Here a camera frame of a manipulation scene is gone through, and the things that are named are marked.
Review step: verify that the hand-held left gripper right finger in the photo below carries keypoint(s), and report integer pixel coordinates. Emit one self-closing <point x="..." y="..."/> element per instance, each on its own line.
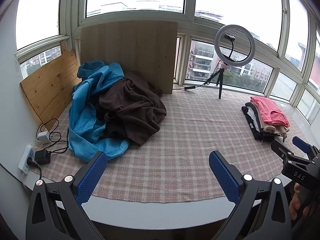
<point x="222" y="177"/>

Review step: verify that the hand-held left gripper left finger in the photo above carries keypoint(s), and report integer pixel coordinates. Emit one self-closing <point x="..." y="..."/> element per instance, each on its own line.
<point x="92" y="177"/>

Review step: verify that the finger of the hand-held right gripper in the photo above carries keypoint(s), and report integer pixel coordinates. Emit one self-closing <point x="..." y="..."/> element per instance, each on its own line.
<point x="280" y="148"/>
<point x="301" y="143"/>

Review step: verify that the brown fleece garment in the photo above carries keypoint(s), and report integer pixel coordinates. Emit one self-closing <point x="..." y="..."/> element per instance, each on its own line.
<point x="132" y="105"/>

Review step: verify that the person's right hand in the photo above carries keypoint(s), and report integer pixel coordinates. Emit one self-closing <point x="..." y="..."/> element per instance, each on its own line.
<point x="295" y="205"/>

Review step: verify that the beige folded garment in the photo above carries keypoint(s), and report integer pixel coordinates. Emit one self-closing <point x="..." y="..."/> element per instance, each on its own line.
<point x="268" y="129"/>

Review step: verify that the black folded garment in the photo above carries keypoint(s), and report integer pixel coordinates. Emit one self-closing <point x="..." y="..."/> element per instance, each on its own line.
<point x="255" y="127"/>

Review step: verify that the white folded garment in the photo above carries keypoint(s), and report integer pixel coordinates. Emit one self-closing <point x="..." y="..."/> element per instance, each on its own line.
<point x="252" y="115"/>

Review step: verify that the black power adapter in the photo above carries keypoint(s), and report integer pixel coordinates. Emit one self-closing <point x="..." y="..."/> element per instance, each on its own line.
<point x="42" y="157"/>

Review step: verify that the pink plaid mat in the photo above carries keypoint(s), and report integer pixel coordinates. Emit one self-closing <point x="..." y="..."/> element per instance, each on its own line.
<point x="187" y="135"/>

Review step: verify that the white charger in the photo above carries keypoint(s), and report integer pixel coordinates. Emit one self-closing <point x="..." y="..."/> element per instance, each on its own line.
<point x="43" y="137"/>

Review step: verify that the white power strip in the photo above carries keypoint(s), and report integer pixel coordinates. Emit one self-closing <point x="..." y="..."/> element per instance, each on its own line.
<point x="25" y="165"/>

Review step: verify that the blue garment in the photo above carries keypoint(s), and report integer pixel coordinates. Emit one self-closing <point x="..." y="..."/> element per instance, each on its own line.
<point x="85" y="100"/>

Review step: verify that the black tripod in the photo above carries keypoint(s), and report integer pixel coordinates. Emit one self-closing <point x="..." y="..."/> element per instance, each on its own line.
<point x="220" y="87"/>

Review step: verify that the pine wood panel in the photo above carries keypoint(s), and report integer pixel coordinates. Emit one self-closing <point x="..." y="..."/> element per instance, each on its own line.
<point x="50" y="85"/>

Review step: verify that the black gooseneck phone holder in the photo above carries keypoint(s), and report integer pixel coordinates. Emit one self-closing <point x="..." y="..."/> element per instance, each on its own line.
<point x="229" y="37"/>

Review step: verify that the light plywood board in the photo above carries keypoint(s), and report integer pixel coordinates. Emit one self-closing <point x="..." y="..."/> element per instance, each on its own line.
<point x="140" y="50"/>

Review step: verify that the white window frame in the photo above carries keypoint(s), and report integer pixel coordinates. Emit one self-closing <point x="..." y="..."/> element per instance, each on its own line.
<point x="190" y="0"/>

